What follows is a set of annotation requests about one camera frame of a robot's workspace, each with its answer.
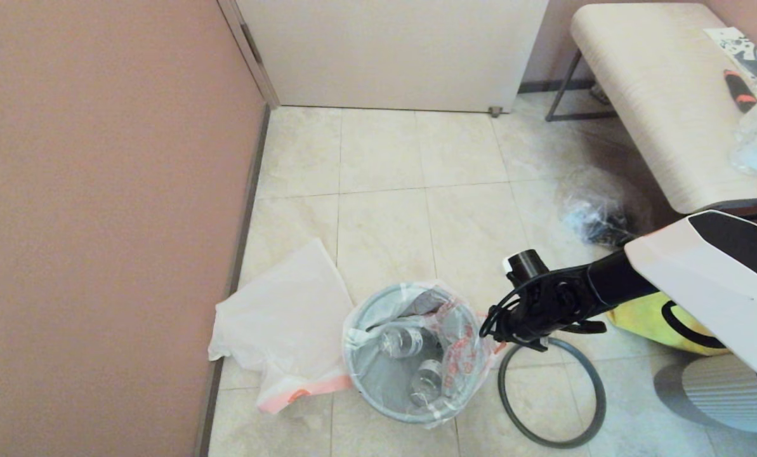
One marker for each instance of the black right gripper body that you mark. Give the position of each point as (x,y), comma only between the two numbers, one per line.
(524,327)

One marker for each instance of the beige door frame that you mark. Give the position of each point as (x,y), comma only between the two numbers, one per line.
(249,51)

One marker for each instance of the beige wooden table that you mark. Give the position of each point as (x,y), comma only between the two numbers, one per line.
(657,95)

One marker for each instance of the grey ribbed robot base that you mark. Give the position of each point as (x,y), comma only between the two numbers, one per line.
(714,406)

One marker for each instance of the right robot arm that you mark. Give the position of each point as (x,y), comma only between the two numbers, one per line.
(702,285)

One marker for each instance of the white door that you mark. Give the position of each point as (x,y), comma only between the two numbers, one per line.
(391,51)

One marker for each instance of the white red-printed plastic bag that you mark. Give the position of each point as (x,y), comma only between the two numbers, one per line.
(460,362)

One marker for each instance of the black orange tool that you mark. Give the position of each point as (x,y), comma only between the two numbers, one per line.
(737,91)

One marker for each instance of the yellow fabric tote bag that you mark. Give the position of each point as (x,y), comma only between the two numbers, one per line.
(638,320)

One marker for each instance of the small metal door stop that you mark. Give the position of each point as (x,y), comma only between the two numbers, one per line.
(494,112)

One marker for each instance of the clear empty plastic bottle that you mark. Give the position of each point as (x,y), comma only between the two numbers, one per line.
(426,382)
(400,341)

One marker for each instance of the clear bag with dark contents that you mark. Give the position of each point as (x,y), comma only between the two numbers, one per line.
(591,212)

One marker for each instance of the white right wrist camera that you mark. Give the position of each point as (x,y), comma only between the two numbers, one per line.
(509,263)

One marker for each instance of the black round trash bin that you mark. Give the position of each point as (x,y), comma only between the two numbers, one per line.
(384,387)

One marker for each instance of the black white printed leaflet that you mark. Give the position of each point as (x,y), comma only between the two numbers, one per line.
(737,49)

